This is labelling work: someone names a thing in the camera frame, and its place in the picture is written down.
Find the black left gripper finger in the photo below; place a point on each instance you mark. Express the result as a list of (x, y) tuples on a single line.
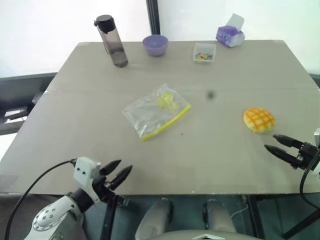
[(122, 177), (109, 167)]

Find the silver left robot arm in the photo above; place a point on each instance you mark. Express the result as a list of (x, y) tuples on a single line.
[(53, 215)]

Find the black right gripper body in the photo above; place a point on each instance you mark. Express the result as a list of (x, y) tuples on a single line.
[(306, 155)]

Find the dark side bench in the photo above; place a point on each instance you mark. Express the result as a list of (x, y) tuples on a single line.
[(18, 100)]

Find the dark window pillar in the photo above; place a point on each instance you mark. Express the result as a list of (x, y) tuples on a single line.
[(153, 17)]

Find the dark smoky water bottle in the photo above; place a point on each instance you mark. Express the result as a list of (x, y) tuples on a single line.
[(112, 42)]

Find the black table leg frame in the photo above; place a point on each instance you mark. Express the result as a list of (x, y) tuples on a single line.
[(267, 215)]

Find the yellow melon bun toy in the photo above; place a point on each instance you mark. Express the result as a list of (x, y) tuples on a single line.
[(259, 120)]

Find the grey robot left leg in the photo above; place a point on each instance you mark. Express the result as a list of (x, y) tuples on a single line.
[(156, 218)]

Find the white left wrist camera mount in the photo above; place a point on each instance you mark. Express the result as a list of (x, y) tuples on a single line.
[(85, 172)]

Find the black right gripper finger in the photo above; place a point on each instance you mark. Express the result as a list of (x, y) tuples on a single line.
[(279, 153), (287, 140)]

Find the grey robot leg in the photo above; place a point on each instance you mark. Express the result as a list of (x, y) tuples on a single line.
[(220, 215), (156, 218)]

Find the purple bowl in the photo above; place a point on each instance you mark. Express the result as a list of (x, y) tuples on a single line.
[(155, 45)]

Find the purple tissue pack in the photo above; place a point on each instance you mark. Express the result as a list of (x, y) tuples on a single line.
[(231, 33)]

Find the grey robot torso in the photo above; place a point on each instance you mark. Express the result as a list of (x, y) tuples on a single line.
[(190, 235)]

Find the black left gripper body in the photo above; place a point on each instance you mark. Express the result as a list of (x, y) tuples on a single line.
[(105, 185)]

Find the grey robot right leg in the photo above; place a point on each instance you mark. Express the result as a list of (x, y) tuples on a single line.
[(220, 215)]

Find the clear box of colourful bits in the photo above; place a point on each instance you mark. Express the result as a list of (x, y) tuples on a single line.
[(203, 53)]

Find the clear zip bag yellow seal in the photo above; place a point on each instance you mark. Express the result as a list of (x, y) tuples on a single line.
[(155, 112)]

